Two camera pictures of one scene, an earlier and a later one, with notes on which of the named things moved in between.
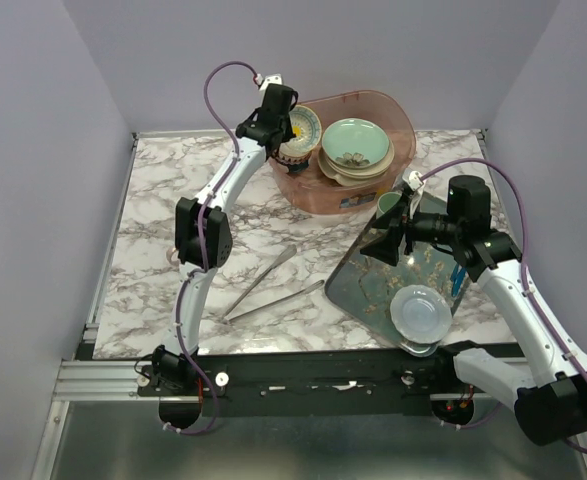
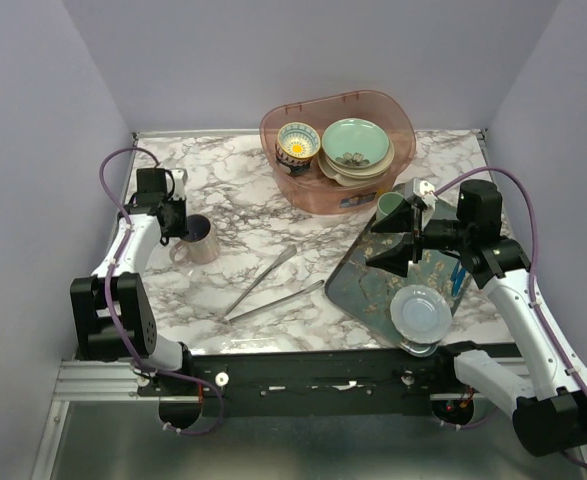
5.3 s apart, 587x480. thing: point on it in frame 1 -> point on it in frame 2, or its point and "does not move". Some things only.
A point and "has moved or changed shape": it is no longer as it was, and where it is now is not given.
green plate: (355, 143) does not move
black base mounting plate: (310, 386) does not move
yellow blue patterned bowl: (307, 128) has moved or changed shape
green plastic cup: (385, 201) does not move
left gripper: (286, 132) -> (181, 229)
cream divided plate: (350, 181) does not move
